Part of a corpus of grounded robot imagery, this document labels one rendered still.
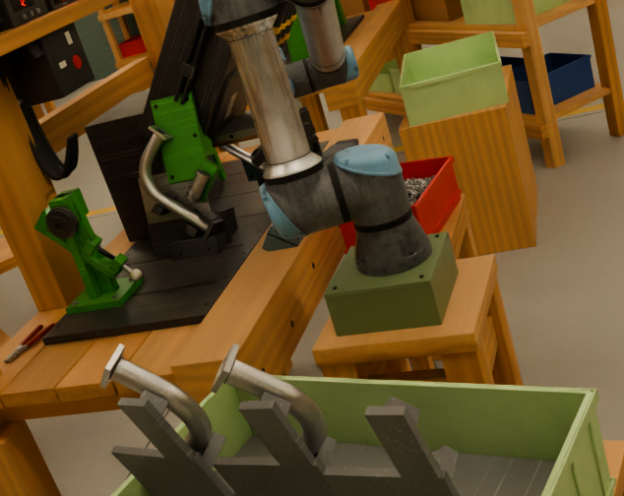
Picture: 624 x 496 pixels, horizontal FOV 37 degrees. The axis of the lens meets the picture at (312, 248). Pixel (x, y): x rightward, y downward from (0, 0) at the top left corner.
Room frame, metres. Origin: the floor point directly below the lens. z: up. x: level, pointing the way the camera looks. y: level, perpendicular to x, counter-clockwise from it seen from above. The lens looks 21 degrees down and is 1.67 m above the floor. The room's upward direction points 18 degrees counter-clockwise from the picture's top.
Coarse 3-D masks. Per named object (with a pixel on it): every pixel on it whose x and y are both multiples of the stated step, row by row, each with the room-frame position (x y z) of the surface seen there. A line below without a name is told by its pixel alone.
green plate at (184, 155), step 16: (192, 96) 2.27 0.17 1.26; (160, 112) 2.30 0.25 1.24; (176, 112) 2.28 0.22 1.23; (192, 112) 2.26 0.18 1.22; (176, 128) 2.27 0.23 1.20; (192, 128) 2.26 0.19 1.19; (176, 144) 2.27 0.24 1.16; (192, 144) 2.25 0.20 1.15; (208, 144) 2.30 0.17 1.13; (176, 160) 2.26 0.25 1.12; (192, 160) 2.24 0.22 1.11; (176, 176) 2.26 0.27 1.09; (192, 176) 2.24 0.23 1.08
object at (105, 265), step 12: (36, 228) 2.09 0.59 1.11; (60, 240) 2.08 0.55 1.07; (84, 240) 2.07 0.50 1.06; (96, 240) 2.08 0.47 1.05; (84, 252) 2.06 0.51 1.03; (108, 252) 2.07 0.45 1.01; (96, 264) 2.05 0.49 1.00; (108, 264) 2.06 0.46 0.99; (120, 264) 2.04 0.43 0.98; (108, 276) 2.04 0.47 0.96
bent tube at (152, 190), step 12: (156, 132) 2.25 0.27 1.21; (156, 144) 2.26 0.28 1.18; (144, 156) 2.26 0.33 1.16; (144, 168) 2.26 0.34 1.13; (144, 180) 2.25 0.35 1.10; (156, 192) 2.24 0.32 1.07; (168, 204) 2.22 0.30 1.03; (180, 204) 2.22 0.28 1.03; (180, 216) 2.20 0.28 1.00; (192, 216) 2.19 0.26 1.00; (204, 228) 2.17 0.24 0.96
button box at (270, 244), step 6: (270, 228) 2.04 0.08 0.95; (270, 234) 2.04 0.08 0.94; (276, 234) 2.04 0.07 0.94; (270, 240) 2.04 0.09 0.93; (276, 240) 2.04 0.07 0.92; (282, 240) 2.03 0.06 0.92; (288, 240) 2.03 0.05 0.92; (294, 240) 2.02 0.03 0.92; (300, 240) 2.03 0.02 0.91; (264, 246) 2.05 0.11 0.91; (270, 246) 2.05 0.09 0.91; (276, 246) 2.04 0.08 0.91; (282, 246) 2.03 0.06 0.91; (288, 246) 2.03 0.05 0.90; (294, 246) 2.02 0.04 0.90
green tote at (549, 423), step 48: (336, 384) 1.26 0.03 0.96; (384, 384) 1.21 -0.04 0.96; (432, 384) 1.17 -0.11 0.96; (480, 384) 1.13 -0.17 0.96; (240, 432) 1.36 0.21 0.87; (336, 432) 1.28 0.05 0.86; (432, 432) 1.18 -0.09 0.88; (480, 432) 1.13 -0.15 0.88; (528, 432) 1.09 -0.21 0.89; (576, 432) 0.96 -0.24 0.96; (576, 480) 0.93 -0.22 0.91
